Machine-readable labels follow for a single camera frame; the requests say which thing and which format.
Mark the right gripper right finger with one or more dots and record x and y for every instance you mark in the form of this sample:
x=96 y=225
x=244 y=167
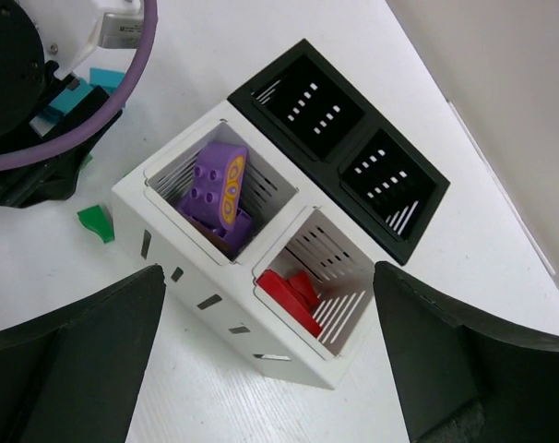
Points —
x=462 y=374

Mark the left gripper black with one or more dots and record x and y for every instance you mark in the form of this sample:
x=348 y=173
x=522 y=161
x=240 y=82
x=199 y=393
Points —
x=27 y=85

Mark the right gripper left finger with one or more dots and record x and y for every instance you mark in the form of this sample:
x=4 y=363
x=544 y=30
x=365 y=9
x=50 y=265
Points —
x=74 y=374

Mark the red oval lego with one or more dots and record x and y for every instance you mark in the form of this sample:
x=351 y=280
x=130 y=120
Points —
x=295 y=295

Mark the purple orange patterned lego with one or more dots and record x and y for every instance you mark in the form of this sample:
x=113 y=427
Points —
x=214 y=194

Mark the purple 2x2 lego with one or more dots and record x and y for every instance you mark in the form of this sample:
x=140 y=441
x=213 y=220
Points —
x=229 y=243

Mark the teal rounded lego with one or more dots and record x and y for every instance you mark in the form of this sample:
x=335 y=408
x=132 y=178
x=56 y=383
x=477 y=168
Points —
x=65 y=102

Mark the small teal lego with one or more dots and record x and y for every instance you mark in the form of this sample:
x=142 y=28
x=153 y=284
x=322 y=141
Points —
x=107 y=79

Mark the small green slope lego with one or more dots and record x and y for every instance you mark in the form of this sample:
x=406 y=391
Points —
x=96 y=220

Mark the white double bin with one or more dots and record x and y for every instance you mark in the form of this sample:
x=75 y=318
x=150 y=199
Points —
x=296 y=227

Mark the black double bin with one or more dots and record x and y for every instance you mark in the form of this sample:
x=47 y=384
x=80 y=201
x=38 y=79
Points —
x=327 y=128

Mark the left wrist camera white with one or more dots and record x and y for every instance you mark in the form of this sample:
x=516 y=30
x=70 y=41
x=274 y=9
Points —
x=88 y=25

